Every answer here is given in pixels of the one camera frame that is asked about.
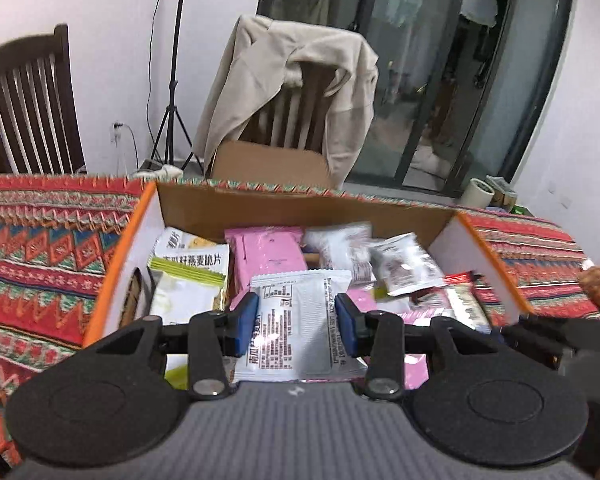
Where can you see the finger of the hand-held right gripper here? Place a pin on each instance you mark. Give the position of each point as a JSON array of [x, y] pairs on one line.
[[565, 335]]

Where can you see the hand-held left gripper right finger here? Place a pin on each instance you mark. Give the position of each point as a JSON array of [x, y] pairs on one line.
[[347, 322]]

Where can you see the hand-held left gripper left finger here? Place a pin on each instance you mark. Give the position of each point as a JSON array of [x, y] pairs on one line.
[[250, 322]]

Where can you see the single white snack sachet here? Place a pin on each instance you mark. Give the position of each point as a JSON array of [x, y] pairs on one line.
[[295, 320]]

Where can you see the pile of snack packets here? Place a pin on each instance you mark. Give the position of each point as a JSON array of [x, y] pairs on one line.
[[265, 255]]

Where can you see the red cardboard box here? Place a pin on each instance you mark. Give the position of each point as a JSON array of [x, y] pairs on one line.
[[305, 212]]

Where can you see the plain cardboard carton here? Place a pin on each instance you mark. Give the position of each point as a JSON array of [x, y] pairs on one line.
[[270, 165]]

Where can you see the white power strip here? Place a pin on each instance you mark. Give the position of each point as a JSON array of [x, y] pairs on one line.
[[167, 171]]

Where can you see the brown chair under jacket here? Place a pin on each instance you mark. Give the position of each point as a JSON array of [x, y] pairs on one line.
[[290, 115]]

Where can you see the red patterned tablecloth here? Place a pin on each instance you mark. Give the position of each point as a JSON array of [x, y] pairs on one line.
[[40, 250]]

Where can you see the black sliding glass door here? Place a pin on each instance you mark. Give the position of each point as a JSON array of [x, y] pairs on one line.
[[525, 110]]

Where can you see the studio light on stand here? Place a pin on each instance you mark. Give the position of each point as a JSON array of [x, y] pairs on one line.
[[170, 105]]

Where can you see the beige jacket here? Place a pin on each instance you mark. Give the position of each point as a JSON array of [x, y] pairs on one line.
[[260, 60]]

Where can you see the dark wooden chair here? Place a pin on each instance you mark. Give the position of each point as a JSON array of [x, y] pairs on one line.
[[30, 110]]

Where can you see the white wall outlet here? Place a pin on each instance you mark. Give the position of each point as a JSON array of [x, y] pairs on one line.
[[116, 132]]

